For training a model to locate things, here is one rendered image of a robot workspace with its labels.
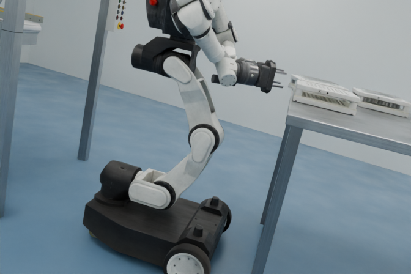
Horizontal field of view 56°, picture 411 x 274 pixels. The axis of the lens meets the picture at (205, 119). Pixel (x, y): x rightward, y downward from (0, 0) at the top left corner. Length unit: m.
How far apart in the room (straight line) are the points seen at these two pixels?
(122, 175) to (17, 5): 0.87
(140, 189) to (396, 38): 3.64
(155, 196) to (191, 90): 0.52
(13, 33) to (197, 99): 0.83
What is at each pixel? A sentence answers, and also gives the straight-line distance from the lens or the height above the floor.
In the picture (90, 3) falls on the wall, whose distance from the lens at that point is 6.12.
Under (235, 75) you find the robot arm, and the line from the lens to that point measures 1.43.
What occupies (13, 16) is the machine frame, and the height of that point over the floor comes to 0.95.
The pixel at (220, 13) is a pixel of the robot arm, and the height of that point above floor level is 1.16.
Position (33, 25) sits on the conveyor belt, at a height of 0.91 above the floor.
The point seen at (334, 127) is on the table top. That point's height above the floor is 0.86.
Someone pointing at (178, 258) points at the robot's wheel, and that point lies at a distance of 1.71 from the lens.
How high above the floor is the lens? 1.05
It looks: 12 degrees down
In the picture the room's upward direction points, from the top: 12 degrees clockwise
